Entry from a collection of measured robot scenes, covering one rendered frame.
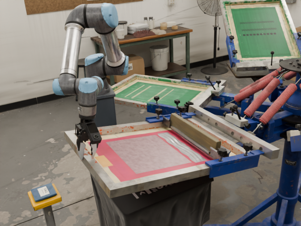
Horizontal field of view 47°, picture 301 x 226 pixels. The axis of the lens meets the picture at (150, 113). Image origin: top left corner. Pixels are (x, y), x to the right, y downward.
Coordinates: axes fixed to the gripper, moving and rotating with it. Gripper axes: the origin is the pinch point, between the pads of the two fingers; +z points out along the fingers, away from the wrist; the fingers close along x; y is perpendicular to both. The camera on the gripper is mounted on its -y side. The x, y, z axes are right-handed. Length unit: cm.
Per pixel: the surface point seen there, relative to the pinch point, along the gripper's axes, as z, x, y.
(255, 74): -10, -186, 80
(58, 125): 106, -68, 284
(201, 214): 32, -54, -21
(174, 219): 29, -37, -21
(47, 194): 20.5, 16.0, 8.3
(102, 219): 49, -15, 15
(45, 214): 32.6, 16.4, 9.7
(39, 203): 22.9, 20.0, 5.8
